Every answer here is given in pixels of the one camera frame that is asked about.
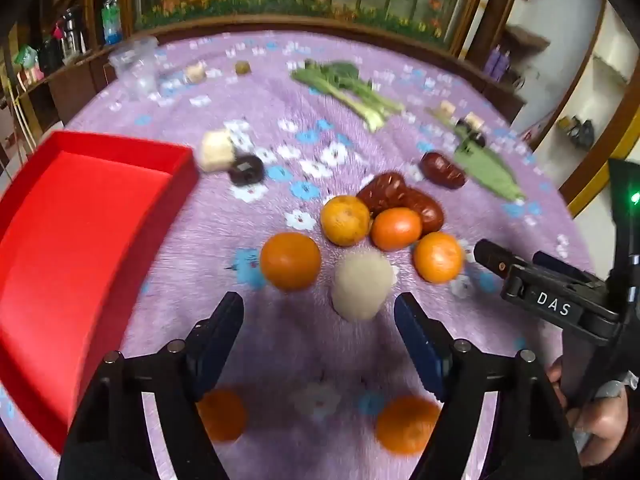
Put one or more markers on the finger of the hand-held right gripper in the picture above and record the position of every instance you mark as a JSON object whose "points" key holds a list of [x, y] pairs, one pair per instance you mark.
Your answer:
{"points": [[492, 258], [557, 263]]}

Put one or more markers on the clear plastic jar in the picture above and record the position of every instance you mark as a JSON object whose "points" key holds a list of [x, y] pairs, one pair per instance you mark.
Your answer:
{"points": [[134, 67]]}

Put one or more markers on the yellowish orange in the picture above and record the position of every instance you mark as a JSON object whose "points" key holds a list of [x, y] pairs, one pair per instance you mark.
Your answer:
{"points": [[345, 220]]}

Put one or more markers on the red date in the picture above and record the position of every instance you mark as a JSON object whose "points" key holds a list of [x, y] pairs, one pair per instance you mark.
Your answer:
{"points": [[426, 208], [442, 170], [384, 191]]}

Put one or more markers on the purple floral tablecloth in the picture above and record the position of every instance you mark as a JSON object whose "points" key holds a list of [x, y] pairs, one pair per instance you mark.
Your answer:
{"points": [[310, 350]]}

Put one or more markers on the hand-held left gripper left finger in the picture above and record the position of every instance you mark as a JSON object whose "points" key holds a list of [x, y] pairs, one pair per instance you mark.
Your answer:
{"points": [[226, 327]]}

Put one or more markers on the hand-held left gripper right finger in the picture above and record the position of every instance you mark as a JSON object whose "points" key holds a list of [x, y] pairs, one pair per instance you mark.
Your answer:
{"points": [[419, 341]]}

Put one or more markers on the black object on shelf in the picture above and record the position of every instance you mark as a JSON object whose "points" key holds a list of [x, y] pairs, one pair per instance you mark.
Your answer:
{"points": [[579, 130]]}

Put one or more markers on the small olive round fruit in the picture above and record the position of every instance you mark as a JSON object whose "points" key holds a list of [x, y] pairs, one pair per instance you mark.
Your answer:
{"points": [[243, 67]]}

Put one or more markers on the green leaf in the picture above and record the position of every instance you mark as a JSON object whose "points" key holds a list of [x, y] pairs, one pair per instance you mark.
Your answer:
{"points": [[487, 170]]}

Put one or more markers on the small cork far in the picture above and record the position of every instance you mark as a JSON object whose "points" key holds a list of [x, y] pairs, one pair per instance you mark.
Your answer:
{"points": [[195, 73]]}

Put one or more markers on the small cork by leaf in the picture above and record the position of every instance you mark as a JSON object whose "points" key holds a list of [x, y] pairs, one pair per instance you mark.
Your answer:
{"points": [[475, 121]]}

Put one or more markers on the steel thermos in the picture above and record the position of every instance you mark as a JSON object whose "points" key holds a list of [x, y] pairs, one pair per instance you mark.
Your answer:
{"points": [[72, 30]]}

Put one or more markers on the small dark berry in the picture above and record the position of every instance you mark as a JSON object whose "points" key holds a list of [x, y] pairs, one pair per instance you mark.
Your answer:
{"points": [[476, 139]]}

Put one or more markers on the person's right hand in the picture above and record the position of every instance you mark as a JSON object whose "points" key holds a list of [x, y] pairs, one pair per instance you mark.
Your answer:
{"points": [[602, 425]]}

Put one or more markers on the green and pink carton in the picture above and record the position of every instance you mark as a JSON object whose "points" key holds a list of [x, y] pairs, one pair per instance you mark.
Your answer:
{"points": [[27, 62]]}

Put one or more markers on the red tray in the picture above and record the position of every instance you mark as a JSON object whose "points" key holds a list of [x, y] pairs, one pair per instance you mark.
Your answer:
{"points": [[75, 260]]}

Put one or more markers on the beige cork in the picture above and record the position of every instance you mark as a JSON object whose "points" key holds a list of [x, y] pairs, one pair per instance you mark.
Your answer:
{"points": [[360, 285], [217, 151]]}

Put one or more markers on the bok choy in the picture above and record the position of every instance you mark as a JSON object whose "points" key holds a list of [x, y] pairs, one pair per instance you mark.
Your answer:
{"points": [[350, 91]]}

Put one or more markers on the purple bottles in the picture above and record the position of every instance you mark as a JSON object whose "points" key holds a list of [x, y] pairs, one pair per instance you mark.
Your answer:
{"points": [[497, 62]]}

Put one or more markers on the dark round fruit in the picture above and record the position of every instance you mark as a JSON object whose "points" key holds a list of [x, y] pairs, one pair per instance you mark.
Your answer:
{"points": [[246, 169]]}

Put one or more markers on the green plastic bottle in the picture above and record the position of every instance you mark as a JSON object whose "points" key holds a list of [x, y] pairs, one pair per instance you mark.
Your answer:
{"points": [[111, 22]]}

